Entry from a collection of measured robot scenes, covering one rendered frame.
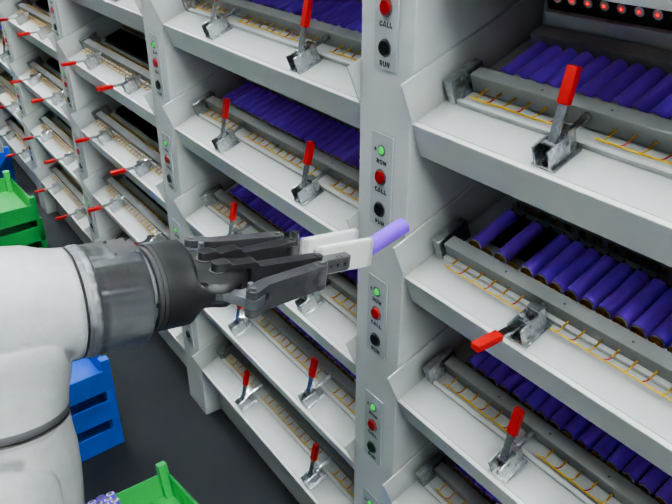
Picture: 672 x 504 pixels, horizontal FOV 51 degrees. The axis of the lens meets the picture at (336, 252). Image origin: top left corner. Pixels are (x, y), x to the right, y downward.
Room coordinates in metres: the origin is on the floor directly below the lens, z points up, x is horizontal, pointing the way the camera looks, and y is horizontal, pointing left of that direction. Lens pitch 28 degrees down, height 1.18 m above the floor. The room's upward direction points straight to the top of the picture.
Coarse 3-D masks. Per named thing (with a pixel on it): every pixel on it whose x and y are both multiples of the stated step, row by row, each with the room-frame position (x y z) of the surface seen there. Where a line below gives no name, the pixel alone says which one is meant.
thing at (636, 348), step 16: (448, 240) 0.77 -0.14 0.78; (464, 256) 0.74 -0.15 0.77; (480, 256) 0.73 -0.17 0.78; (480, 272) 0.72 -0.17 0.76; (496, 272) 0.69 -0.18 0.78; (512, 272) 0.69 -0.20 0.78; (512, 288) 0.68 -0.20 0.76; (528, 288) 0.66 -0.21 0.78; (544, 288) 0.65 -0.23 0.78; (512, 304) 0.66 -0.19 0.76; (560, 304) 0.62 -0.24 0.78; (576, 304) 0.62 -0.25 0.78; (576, 320) 0.60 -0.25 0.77; (592, 320) 0.59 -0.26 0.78; (608, 320) 0.59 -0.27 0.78; (592, 336) 0.59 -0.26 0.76; (608, 336) 0.57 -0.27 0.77; (624, 336) 0.57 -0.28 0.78; (640, 336) 0.56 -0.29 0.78; (592, 352) 0.57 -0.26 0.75; (624, 352) 0.56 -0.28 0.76; (640, 352) 0.54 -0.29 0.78; (656, 352) 0.54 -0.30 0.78; (656, 368) 0.53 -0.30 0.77
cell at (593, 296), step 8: (624, 264) 0.66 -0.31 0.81; (616, 272) 0.65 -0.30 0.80; (624, 272) 0.65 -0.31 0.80; (632, 272) 0.66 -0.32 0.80; (600, 280) 0.65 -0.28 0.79; (608, 280) 0.64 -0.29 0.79; (616, 280) 0.64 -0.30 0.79; (624, 280) 0.65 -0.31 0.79; (592, 288) 0.64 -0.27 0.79; (600, 288) 0.64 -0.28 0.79; (608, 288) 0.64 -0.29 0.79; (616, 288) 0.64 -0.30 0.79; (584, 296) 0.63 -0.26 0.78; (592, 296) 0.63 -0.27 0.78; (600, 296) 0.63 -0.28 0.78; (592, 304) 0.62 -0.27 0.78
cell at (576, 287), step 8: (608, 256) 0.68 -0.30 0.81; (600, 264) 0.67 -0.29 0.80; (608, 264) 0.67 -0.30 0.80; (584, 272) 0.67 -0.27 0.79; (592, 272) 0.66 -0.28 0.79; (600, 272) 0.66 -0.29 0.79; (608, 272) 0.67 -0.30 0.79; (576, 280) 0.66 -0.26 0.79; (584, 280) 0.65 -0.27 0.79; (592, 280) 0.65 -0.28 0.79; (568, 288) 0.65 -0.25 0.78; (576, 288) 0.65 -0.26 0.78; (584, 288) 0.65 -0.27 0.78; (576, 296) 0.64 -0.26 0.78
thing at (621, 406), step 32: (480, 192) 0.83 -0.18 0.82; (448, 224) 0.80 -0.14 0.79; (480, 224) 0.81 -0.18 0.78; (544, 224) 0.78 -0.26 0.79; (416, 256) 0.77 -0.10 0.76; (416, 288) 0.74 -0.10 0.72; (448, 288) 0.72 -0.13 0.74; (480, 288) 0.71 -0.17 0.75; (448, 320) 0.71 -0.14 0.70; (480, 320) 0.66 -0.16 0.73; (512, 352) 0.61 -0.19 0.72; (544, 352) 0.59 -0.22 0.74; (576, 352) 0.58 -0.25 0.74; (544, 384) 0.59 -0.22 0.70; (576, 384) 0.55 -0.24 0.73; (608, 384) 0.54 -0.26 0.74; (640, 384) 0.53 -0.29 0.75; (608, 416) 0.52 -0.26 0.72; (640, 416) 0.50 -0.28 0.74; (640, 448) 0.49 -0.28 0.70
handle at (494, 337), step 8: (520, 320) 0.62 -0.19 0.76; (504, 328) 0.61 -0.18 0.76; (512, 328) 0.61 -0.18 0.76; (520, 328) 0.61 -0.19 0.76; (488, 336) 0.59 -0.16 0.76; (496, 336) 0.59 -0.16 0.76; (504, 336) 0.60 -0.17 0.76; (472, 344) 0.58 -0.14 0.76; (480, 344) 0.58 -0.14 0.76; (488, 344) 0.58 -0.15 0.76
